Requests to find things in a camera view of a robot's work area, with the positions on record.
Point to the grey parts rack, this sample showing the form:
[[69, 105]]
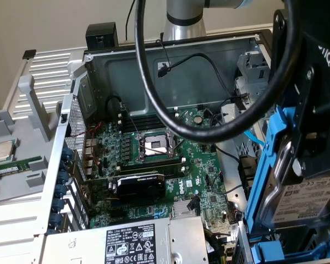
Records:
[[19, 182]]

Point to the dark blue slot latch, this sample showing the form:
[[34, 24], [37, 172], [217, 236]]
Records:
[[57, 205], [55, 219], [62, 177], [60, 190], [68, 153], [64, 165]]

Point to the silver chipset heatsink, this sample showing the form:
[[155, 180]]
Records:
[[181, 209]]

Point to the metal socket cover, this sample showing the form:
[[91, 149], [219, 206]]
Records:
[[172, 141]]

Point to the silver power supply unit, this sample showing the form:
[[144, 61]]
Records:
[[181, 239]]

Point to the green RAM stick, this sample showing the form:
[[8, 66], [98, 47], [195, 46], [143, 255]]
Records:
[[19, 164]]

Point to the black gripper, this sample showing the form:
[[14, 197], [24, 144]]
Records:
[[321, 96]]

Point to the silver drive cage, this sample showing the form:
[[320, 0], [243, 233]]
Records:
[[253, 68]]

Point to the blue disk carrier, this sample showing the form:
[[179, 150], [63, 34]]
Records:
[[266, 248]]

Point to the open PC case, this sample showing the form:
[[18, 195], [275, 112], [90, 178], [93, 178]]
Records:
[[121, 79]]

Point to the CPU socket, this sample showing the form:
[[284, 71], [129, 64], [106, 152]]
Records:
[[154, 143]]

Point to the green motherboard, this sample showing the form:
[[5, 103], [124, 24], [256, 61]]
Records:
[[200, 165]]

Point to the hard disk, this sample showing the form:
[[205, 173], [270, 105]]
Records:
[[305, 200]]

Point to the metal locking lever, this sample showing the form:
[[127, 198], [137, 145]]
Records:
[[154, 149], [129, 120]]

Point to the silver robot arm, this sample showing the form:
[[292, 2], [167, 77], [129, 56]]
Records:
[[181, 27]]

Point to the black graphics card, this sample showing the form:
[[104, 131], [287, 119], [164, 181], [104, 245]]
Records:
[[143, 191]]

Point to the round coin battery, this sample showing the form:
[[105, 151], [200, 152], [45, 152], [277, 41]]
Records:
[[198, 120]]

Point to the black table corner cap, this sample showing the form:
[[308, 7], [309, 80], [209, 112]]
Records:
[[29, 54]]

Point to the silver CPU chip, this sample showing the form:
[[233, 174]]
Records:
[[3, 151]]

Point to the black RAM slot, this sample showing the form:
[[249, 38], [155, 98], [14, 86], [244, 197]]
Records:
[[173, 171], [143, 123], [143, 116], [154, 165]]

